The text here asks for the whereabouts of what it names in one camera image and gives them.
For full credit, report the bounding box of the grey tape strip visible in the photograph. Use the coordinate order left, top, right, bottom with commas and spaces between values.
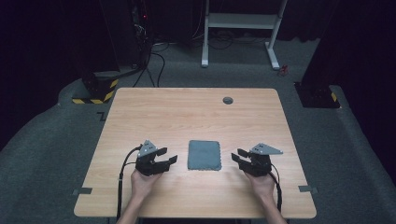
297, 185, 319, 195
72, 187, 93, 197

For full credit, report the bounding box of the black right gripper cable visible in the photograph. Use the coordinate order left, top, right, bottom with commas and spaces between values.
269, 162, 283, 213

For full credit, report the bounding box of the dark curtain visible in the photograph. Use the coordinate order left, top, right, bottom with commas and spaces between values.
0, 0, 120, 158
301, 0, 396, 176

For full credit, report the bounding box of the black yellow striped stand base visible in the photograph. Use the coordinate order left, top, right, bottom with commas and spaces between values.
71, 70, 120, 105

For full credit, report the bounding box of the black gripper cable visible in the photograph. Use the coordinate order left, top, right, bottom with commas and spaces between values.
116, 145, 143, 221
269, 162, 283, 213

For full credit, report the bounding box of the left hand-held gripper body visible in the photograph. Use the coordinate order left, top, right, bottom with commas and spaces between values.
134, 139, 171, 177

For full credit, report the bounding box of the white metal stand frame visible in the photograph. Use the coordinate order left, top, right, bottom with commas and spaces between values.
201, 0, 289, 71

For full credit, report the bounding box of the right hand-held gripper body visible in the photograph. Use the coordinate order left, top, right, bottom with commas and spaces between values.
243, 142, 284, 178

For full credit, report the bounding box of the dark equipment rack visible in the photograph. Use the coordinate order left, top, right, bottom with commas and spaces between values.
130, 0, 154, 68

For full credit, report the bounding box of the grey cloth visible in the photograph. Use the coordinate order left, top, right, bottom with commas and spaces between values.
187, 139, 223, 172

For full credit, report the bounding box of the person's left hand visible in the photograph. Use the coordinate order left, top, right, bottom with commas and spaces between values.
130, 169, 163, 202

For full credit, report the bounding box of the black floor cable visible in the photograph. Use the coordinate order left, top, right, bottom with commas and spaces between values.
150, 50, 166, 89
132, 52, 156, 89

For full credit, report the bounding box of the small red floor item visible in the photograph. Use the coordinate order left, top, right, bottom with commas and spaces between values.
277, 63, 290, 77

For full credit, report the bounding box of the person's right hand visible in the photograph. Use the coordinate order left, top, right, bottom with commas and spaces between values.
244, 172, 277, 202

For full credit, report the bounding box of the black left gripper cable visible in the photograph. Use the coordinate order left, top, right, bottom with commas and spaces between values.
116, 145, 143, 221

